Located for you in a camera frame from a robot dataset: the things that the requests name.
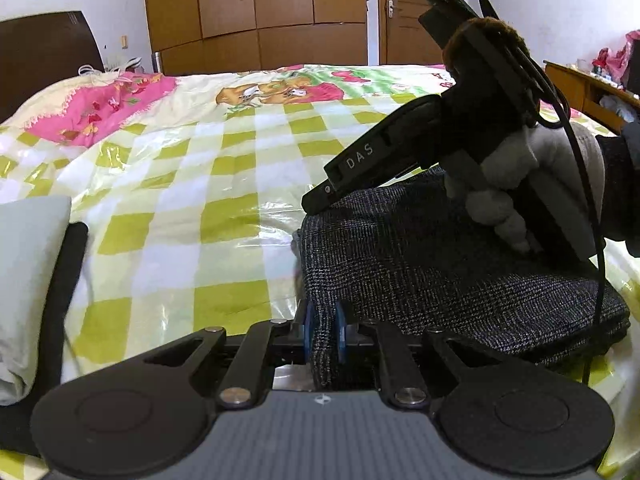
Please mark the brown wooden wardrobe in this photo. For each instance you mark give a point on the brown wooden wardrobe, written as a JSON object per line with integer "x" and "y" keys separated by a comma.
{"x": 216, "y": 36}

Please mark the dark wooden headboard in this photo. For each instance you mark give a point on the dark wooden headboard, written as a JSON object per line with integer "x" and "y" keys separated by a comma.
{"x": 39, "y": 50}

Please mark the right hand in grey glove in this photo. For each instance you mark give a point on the right hand in grey glove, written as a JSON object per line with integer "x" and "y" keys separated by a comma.
{"x": 539, "y": 156}

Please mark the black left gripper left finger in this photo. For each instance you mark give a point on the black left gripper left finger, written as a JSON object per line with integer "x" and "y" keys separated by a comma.
{"x": 145, "y": 414}

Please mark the folded light grey garment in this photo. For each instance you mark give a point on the folded light grey garment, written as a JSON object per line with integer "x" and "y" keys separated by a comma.
{"x": 32, "y": 234}

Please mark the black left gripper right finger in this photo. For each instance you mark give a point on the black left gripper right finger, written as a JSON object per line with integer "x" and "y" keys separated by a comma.
{"x": 500, "y": 413}

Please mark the wooden side desk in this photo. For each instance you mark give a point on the wooden side desk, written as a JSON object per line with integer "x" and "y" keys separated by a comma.
{"x": 592, "y": 96}

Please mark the brown wooden door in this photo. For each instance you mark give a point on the brown wooden door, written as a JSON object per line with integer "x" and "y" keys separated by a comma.
{"x": 401, "y": 38}

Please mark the pink clothes on desk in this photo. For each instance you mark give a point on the pink clothes on desk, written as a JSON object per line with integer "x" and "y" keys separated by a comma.
{"x": 616, "y": 64}

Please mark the dark grey knit pants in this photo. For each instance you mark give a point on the dark grey knit pants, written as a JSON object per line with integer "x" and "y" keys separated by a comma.
{"x": 408, "y": 255}

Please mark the green checkered floral bedsheet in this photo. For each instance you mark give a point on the green checkered floral bedsheet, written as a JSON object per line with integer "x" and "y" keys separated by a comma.
{"x": 190, "y": 188}

